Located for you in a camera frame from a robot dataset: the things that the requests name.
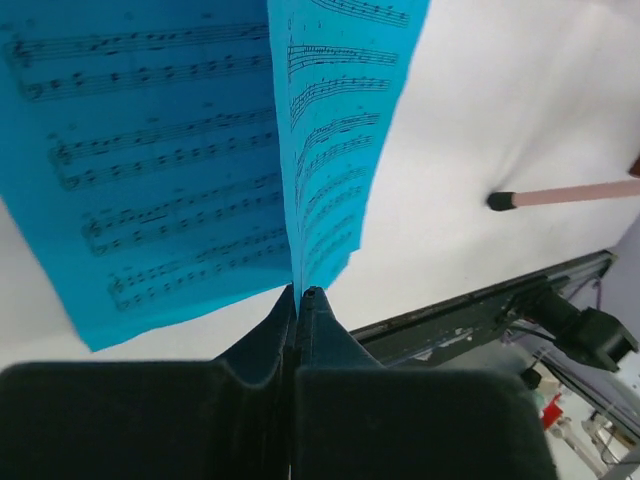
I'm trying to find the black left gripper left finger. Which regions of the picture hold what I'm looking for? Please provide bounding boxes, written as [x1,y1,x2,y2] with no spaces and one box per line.
[1,288,295,479]

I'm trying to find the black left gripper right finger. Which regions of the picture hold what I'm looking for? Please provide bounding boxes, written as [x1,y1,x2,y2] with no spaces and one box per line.
[292,287,557,480]

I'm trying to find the pink music stand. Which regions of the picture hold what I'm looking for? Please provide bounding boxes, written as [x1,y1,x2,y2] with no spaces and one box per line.
[486,179,639,212]

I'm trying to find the blue sheet music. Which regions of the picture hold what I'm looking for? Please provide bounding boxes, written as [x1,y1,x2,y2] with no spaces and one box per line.
[267,0,429,296]
[1,1,291,350]

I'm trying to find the brown wooden metronome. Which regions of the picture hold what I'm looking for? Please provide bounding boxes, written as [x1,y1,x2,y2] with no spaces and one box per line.
[628,157,640,178]

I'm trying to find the black mounting rail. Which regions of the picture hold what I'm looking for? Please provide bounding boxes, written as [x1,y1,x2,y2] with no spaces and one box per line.
[351,250,614,367]

